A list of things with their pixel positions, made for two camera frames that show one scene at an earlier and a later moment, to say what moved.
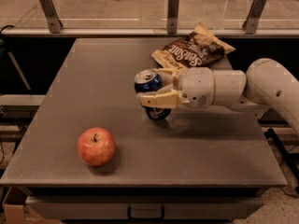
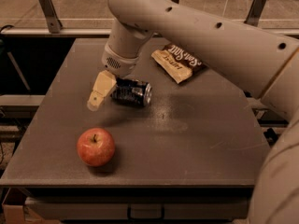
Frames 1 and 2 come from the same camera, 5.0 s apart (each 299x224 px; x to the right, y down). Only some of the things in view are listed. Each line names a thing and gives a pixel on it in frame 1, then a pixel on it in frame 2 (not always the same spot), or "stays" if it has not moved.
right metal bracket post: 250,24 stays
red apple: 95,147 stays
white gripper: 195,85 to 120,63
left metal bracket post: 49,10 stays
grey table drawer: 124,208 stays
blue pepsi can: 146,81 to 135,91
